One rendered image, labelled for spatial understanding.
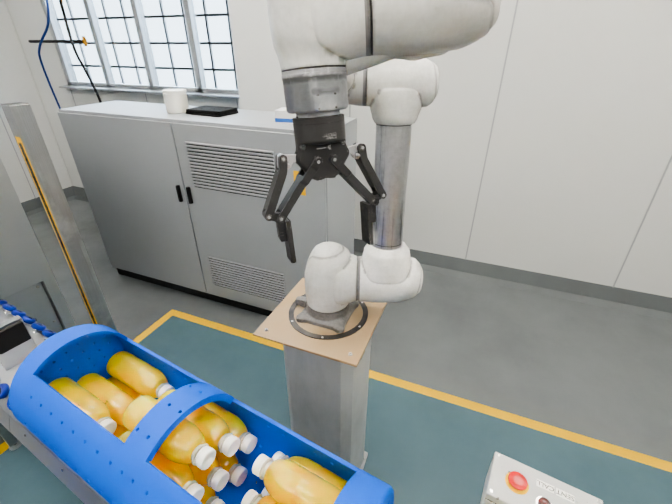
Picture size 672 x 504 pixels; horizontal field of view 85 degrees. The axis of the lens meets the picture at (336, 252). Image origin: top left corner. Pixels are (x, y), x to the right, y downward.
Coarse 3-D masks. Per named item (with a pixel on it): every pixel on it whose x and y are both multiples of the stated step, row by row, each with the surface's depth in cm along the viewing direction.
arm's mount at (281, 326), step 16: (304, 288) 149; (288, 304) 140; (368, 304) 140; (384, 304) 139; (272, 320) 132; (288, 320) 132; (352, 320) 132; (368, 320) 132; (256, 336) 126; (272, 336) 125; (288, 336) 125; (304, 336) 125; (320, 336) 124; (336, 336) 124; (352, 336) 124; (368, 336) 124; (320, 352) 118; (336, 352) 118; (352, 352) 118
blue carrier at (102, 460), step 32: (32, 352) 89; (64, 352) 95; (96, 352) 103; (32, 384) 84; (192, 384) 82; (32, 416) 82; (64, 416) 78; (160, 416) 72; (256, 416) 85; (64, 448) 77; (96, 448) 72; (128, 448) 70; (256, 448) 89; (288, 448) 84; (320, 448) 76; (96, 480) 72; (128, 480) 67; (160, 480) 65; (256, 480) 86; (352, 480) 64
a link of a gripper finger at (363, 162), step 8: (360, 144) 56; (360, 152) 56; (360, 160) 57; (368, 160) 57; (360, 168) 59; (368, 168) 58; (368, 176) 59; (376, 176) 59; (376, 184) 59; (384, 192) 60
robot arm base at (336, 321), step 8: (304, 304) 135; (352, 304) 136; (304, 312) 132; (312, 312) 129; (336, 312) 127; (344, 312) 129; (352, 312) 135; (296, 320) 132; (304, 320) 130; (312, 320) 129; (320, 320) 128; (328, 320) 128; (336, 320) 128; (344, 320) 129; (328, 328) 128; (336, 328) 126; (344, 328) 127
